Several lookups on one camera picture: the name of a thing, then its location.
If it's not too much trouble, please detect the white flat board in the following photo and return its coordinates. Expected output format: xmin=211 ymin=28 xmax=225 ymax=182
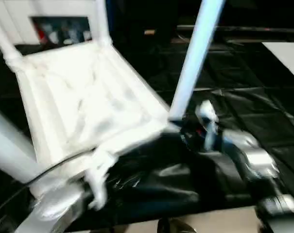
xmin=261 ymin=41 xmax=294 ymax=84

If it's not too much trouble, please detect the white sideboard cabinet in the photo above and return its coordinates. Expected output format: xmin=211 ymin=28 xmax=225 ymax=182
xmin=0 ymin=0 xmax=108 ymax=46

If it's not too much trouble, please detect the black robot foot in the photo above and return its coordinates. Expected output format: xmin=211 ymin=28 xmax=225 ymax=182
xmin=158 ymin=217 xmax=195 ymax=233

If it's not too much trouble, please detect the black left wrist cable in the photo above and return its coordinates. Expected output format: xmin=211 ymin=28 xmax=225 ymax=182
xmin=0 ymin=149 xmax=96 ymax=221

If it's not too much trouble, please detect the dark metal bar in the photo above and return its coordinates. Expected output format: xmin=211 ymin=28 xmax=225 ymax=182
xmin=177 ymin=24 xmax=294 ymax=34

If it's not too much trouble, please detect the black mat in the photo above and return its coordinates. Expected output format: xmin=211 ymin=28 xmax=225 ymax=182
xmin=0 ymin=29 xmax=294 ymax=225

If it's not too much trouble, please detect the white plastic table top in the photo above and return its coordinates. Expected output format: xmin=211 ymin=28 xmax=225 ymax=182
xmin=4 ymin=41 xmax=176 ymax=197

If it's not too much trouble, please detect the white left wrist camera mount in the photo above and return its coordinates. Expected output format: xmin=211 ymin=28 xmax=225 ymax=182
xmin=85 ymin=147 xmax=120 ymax=211

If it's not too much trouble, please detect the red bottle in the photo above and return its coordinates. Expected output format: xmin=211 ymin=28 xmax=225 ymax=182
xmin=36 ymin=25 xmax=48 ymax=39

